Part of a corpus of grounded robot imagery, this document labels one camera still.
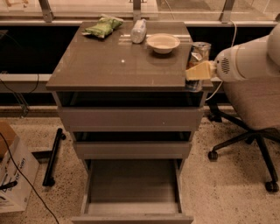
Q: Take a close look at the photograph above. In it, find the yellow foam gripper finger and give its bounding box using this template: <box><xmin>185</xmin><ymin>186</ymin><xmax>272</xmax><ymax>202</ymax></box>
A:
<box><xmin>185</xmin><ymin>61</ymin><xmax>212</xmax><ymax>81</ymax></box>

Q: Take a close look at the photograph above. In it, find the black cable at window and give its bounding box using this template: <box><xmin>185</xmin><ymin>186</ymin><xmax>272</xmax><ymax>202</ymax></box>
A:
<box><xmin>0</xmin><ymin>73</ymin><xmax>40</xmax><ymax>117</ymax></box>

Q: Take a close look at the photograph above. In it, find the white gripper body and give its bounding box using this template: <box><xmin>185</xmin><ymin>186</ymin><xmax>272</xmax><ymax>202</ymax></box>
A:
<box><xmin>214</xmin><ymin>47</ymin><xmax>245</xmax><ymax>82</ymax></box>

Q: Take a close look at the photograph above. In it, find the black cable on floor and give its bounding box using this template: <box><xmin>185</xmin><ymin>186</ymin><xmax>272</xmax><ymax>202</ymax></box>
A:
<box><xmin>0</xmin><ymin>132</ymin><xmax>60</xmax><ymax>224</ymax></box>

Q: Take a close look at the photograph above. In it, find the white bowl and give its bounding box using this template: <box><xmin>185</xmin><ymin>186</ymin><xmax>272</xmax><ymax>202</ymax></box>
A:
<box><xmin>146</xmin><ymin>33</ymin><xmax>180</xmax><ymax>54</ymax></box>

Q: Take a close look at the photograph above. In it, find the white cable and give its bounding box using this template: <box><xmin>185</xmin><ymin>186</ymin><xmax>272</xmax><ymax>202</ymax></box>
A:
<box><xmin>205</xmin><ymin>20</ymin><xmax>237</xmax><ymax>102</ymax></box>

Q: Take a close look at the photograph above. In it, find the grey drawer cabinet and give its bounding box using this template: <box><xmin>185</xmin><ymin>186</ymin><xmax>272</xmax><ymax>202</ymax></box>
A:
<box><xmin>45</xmin><ymin>20</ymin><xmax>214</xmax><ymax>224</ymax></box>

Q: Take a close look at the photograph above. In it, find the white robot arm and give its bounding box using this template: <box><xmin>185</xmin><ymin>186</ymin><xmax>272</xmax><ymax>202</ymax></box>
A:
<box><xmin>185</xmin><ymin>24</ymin><xmax>280</xmax><ymax>82</ymax></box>

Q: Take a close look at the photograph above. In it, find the white cardboard box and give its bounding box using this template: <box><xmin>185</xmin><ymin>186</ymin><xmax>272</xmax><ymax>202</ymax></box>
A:
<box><xmin>0</xmin><ymin>121</ymin><xmax>39</xmax><ymax>213</ymax></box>

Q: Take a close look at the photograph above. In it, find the grey top drawer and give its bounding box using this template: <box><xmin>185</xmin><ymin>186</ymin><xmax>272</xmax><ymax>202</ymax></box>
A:
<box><xmin>58</xmin><ymin>107</ymin><xmax>203</xmax><ymax>132</ymax></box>

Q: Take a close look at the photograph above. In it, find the grey middle drawer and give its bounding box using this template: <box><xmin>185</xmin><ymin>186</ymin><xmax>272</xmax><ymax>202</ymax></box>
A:
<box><xmin>73</xmin><ymin>142</ymin><xmax>192</xmax><ymax>159</ymax></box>

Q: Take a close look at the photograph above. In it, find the clear plastic water bottle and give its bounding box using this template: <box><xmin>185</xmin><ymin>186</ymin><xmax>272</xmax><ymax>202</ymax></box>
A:
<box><xmin>130</xmin><ymin>19</ymin><xmax>147</xmax><ymax>44</ymax></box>

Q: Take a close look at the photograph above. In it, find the green snack bag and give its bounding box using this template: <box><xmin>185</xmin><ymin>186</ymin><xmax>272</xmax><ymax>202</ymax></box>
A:
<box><xmin>81</xmin><ymin>14</ymin><xmax>124</xmax><ymax>39</ymax></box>

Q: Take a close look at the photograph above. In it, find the grey open bottom drawer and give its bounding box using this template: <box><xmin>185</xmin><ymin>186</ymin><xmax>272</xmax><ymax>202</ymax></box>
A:
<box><xmin>71</xmin><ymin>158</ymin><xmax>194</xmax><ymax>224</ymax></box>

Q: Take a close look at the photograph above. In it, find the black metal bar stand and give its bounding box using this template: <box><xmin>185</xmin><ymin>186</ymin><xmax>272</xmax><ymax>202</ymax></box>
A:
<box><xmin>42</xmin><ymin>128</ymin><xmax>66</xmax><ymax>186</ymax></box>

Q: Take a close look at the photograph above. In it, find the brown office chair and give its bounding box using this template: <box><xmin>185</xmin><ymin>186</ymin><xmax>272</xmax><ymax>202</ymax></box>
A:
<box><xmin>208</xmin><ymin>77</ymin><xmax>280</xmax><ymax>193</ymax></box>

